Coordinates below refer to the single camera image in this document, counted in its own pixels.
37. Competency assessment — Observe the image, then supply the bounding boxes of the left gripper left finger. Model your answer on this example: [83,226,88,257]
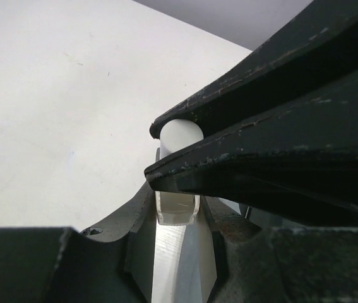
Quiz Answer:
[0,186,156,302]

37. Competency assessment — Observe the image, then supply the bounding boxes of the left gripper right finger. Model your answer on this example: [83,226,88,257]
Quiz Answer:
[198,197,358,302]

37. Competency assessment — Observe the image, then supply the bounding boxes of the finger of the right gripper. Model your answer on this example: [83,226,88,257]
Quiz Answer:
[150,1,358,139]
[145,70,358,226]

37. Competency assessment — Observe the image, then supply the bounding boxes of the white nail polish cap brush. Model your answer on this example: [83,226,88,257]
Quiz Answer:
[160,119,204,159]

